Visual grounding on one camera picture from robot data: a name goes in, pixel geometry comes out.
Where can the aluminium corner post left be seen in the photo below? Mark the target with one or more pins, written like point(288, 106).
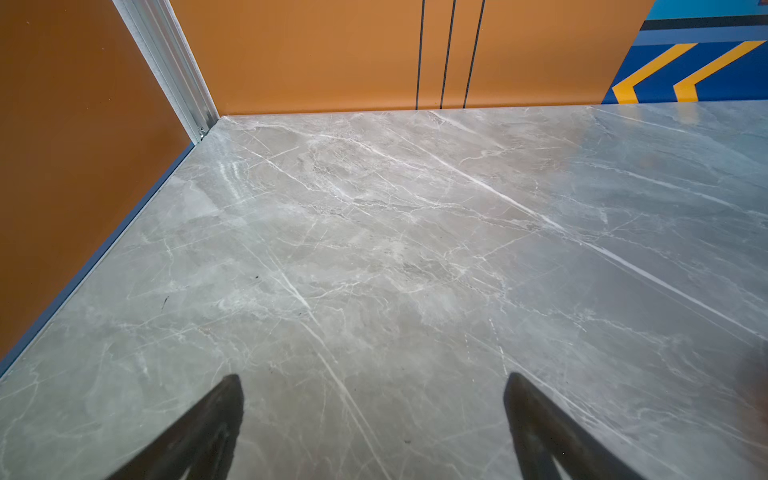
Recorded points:
point(158, 34)

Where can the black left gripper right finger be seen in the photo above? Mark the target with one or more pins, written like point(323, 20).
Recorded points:
point(547, 440)

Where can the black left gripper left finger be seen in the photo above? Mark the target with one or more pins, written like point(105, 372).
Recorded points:
point(200, 444)

